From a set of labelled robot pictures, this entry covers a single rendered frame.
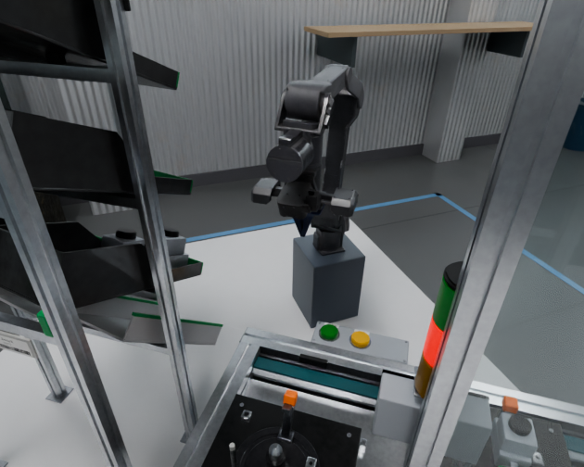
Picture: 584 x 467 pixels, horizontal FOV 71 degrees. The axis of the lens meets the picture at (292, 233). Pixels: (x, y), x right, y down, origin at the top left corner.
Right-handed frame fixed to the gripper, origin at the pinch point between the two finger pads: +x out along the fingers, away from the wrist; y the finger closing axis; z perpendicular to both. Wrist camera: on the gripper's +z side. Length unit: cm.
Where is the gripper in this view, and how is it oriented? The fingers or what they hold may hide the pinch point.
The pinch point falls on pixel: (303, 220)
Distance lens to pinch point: 76.5
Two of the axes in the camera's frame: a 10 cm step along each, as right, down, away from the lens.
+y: 9.6, 1.6, -2.4
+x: -0.1, 8.5, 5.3
